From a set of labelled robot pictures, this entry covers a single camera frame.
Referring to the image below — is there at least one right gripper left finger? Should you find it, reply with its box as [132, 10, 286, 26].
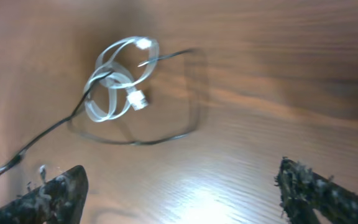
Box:
[0, 165, 88, 224]

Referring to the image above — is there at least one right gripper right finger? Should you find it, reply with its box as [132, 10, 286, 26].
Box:
[275, 157, 358, 224]

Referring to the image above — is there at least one black usb cable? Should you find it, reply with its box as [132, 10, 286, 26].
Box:
[0, 48, 209, 189]

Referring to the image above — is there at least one white usb cable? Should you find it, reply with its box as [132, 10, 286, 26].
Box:
[83, 36, 160, 123]

